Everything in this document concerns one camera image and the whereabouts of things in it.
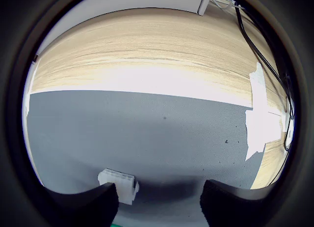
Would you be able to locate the small white plastic terminal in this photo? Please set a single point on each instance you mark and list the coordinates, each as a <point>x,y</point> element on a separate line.
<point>122,185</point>

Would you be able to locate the dark grey mat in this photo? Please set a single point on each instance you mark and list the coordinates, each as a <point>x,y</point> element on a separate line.
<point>147,138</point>

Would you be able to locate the white tape piece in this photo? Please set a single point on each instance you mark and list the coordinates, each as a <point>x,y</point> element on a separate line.
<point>260,119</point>

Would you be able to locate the white partition panel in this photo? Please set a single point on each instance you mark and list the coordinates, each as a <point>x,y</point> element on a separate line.
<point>147,1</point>
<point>30,84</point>

